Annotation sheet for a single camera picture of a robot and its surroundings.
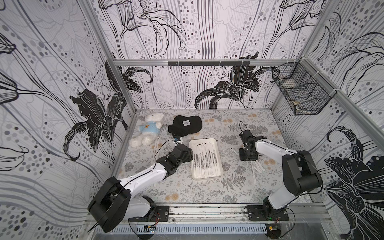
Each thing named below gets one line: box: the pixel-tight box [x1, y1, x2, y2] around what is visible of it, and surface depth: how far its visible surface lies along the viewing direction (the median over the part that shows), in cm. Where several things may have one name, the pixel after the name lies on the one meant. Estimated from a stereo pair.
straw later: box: [213, 143, 220, 176], surface depth 92 cm
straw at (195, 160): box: [193, 144, 199, 177], surface depth 92 cm
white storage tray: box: [189, 138, 224, 180], surface depth 92 cm
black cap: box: [168, 115, 203, 137], surface depth 107 cm
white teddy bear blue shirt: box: [129, 112, 164, 148], surface depth 100 cm
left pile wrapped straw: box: [153, 136, 160, 161], surface depth 100 cm
